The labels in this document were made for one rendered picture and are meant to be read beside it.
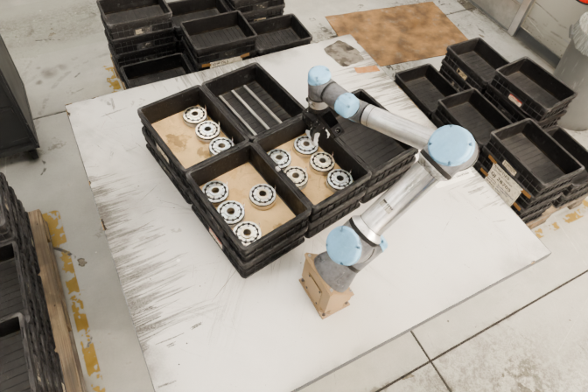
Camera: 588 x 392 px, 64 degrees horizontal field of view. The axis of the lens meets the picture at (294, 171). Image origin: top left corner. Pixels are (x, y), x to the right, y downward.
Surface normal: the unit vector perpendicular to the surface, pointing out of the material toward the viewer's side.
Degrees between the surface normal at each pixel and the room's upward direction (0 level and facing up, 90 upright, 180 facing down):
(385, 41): 0
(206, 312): 0
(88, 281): 0
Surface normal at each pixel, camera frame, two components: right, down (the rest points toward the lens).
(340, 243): -0.55, -0.02
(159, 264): 0.08, -0.62
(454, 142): -0.37, -0.20
